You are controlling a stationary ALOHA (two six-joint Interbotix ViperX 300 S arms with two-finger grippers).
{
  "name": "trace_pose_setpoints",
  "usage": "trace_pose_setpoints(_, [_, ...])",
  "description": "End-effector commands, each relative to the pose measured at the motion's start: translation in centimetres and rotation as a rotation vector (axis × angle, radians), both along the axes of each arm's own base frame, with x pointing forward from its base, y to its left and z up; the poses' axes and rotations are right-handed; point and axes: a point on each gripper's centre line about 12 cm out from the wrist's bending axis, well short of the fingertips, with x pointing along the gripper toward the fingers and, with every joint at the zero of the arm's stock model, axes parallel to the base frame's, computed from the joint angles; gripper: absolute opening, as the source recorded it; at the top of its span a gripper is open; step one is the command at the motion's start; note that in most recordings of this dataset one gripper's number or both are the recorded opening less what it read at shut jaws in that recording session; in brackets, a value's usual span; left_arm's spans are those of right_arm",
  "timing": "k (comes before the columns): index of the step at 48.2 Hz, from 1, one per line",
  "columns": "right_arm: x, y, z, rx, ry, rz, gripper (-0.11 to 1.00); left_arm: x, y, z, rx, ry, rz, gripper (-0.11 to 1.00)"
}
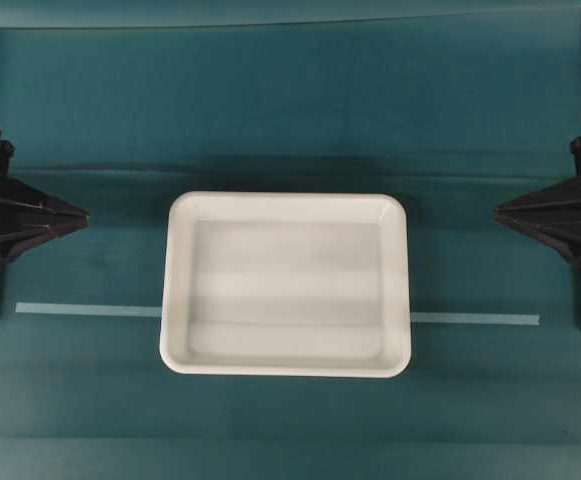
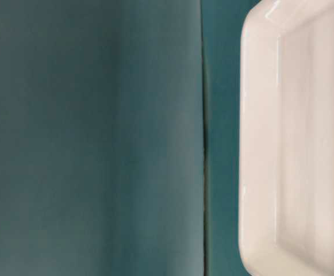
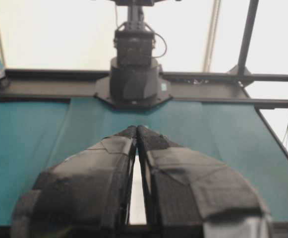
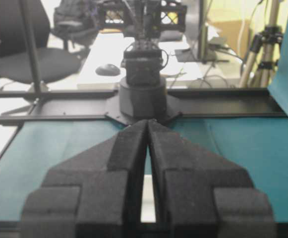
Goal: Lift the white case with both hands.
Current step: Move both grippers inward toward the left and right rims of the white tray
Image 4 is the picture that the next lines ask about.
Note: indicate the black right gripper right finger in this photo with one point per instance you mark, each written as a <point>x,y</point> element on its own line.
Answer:
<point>203,195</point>

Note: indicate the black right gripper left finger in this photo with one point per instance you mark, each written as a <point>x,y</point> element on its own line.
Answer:
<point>95,194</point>

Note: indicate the white plastic case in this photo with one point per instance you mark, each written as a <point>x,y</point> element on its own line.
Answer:
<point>148,214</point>

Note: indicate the teal table mat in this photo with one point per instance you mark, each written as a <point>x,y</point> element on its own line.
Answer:
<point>260,145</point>

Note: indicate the black computer mouse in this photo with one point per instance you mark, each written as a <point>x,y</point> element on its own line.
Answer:
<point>108,70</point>

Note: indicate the cardboard box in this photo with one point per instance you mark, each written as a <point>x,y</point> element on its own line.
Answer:
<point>230,30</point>

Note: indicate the black office chair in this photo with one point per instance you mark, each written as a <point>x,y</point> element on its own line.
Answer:
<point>54,63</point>

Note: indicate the camera tripod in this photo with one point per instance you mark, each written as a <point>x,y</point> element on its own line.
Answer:
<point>259,64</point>

